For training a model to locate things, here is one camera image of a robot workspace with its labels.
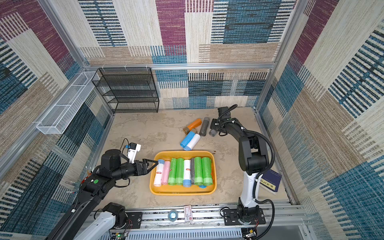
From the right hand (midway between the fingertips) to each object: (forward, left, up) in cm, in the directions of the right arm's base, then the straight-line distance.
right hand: (218, 127), depth 101 cm
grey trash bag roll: (0, +10, -3) cm, 11 cm away
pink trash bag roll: (-29, +32, -3) cm, 44 cm away
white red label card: (-49, +20, -6) cm, 53 cm away
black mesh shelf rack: (+26, +63, +12) cm, 70 cm away
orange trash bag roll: (+8, +16, -6) cm, 19 cm away
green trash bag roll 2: (-31, +9, +1) cm, 32 cm away
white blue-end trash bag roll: (-9, +17, -5) cm, 20 cm away
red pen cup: (-39, +72, +6) cm, 83 cm away
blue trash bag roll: (-36, +12, -6) cm, 39 cm away
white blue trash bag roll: (-30, +36, -3) cm, 47 cm away
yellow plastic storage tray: (-38, +15, -7) cm, 41 cm away
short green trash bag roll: (-30, +25, -3) cm, 39 cm away
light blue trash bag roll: (-5, +20, -5) cm, 22 cm away
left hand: (-31, +36, +12) cm, 49 cm away
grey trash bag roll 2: (-2, +4, -3) cm, 5 cm away
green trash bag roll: (-30, +29, -3) cm, 42 cm away
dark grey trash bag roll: (-29, +17, -2) cm, 34 cm away
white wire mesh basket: (-17, +80, +28) cm, 87 cm away
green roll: (-33, +14, 0) cm, 36 cm away
